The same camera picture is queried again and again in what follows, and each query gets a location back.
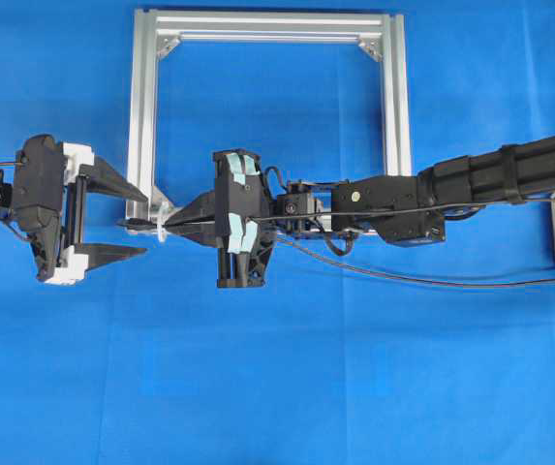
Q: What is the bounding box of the aluminium extrusion frame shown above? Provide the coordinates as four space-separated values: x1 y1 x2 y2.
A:
125 8 413 224

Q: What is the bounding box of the black camera cable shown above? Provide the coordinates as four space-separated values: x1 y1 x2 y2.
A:
276 234 555 290

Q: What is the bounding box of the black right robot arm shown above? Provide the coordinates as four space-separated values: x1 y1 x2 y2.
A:
164 137 555 288

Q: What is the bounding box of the white string loop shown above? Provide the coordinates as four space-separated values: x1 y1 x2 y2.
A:
154 201 174 243

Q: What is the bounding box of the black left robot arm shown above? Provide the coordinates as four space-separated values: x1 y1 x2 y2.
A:
0 135 147 286

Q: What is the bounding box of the right gripper black taped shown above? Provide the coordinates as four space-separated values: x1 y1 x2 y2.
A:
165 149 275 288

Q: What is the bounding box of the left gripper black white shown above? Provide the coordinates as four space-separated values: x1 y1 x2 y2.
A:
11 135 148 286

